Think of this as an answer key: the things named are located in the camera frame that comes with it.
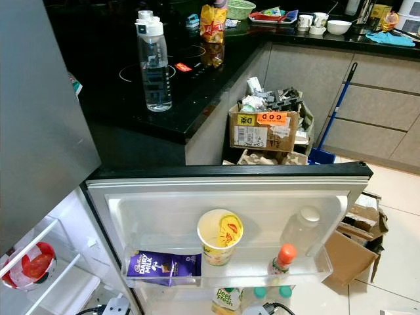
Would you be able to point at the steel fridge main door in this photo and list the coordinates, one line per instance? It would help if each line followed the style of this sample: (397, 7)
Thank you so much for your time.
(157, 216)

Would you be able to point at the yellow cup noodle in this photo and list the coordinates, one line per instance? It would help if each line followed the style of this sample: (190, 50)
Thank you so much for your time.
(216, 236)

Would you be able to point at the steel fridge freezer door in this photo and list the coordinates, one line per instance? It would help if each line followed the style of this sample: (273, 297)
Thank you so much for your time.
(39, 118)

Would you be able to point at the steel fridge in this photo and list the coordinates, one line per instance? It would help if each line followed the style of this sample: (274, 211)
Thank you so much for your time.
(79, 230)

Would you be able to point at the red bowl with plastic wrap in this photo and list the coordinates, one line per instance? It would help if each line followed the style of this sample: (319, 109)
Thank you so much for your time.
(36, 266)

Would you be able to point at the black kitchen countertop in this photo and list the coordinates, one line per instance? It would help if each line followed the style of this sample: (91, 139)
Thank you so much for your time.
(118, 98)

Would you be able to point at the clear sports bottle white lid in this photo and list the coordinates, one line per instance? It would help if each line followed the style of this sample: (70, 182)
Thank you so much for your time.
(155, 72)

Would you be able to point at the purple chocolate bar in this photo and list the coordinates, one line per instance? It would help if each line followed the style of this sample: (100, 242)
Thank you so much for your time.
(161, 266)

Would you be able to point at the red tag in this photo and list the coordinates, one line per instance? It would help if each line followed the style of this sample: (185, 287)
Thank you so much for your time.
(182, 67)

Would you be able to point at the small blue packet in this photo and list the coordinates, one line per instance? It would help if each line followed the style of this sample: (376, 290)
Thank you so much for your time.
(192, 21)

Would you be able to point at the yellow red snack bag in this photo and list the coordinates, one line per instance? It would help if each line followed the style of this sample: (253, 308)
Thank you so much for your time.
(213, 25)

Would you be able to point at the cardboard box orange label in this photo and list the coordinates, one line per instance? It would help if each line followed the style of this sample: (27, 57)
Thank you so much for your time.
(262, 131)

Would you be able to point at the juice carton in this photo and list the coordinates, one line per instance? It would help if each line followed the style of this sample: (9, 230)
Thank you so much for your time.
(226, 300)

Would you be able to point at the beige egg carton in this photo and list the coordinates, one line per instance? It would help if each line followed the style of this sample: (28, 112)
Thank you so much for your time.
(269, 157)

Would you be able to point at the green plastic basket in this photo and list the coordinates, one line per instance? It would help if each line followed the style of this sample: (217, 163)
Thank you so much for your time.
(241, 8)

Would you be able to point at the teal cap bottle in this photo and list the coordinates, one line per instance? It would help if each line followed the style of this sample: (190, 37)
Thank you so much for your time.
(259, 291)
(285, 290)

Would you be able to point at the red tray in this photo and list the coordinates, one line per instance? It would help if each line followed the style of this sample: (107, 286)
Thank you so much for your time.
(262, 18)

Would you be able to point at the orange cap bottle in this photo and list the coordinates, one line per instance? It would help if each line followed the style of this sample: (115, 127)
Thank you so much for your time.
(285, 254)

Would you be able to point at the blue broom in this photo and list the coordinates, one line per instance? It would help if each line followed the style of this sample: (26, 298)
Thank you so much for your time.
(320, 156)

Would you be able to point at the white mug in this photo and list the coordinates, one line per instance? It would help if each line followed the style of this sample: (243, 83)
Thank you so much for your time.
(304, 21)
(320, 19)

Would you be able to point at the small white dish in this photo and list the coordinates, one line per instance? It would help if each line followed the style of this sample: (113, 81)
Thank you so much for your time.
(317, 30)

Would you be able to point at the white bowl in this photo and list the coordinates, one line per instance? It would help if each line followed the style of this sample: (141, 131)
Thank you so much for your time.
(339, 27)

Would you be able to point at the small yellow box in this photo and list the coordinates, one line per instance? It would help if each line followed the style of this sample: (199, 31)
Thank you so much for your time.
(380, 11)

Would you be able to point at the teal cloth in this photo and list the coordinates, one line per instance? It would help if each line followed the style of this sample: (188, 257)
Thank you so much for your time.
(390, 39)

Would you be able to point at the white kitchen appliance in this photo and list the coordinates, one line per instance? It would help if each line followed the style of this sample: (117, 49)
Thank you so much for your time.
(410, 16)

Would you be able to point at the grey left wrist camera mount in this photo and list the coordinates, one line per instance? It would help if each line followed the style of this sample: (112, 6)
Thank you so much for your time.
(115, 307)

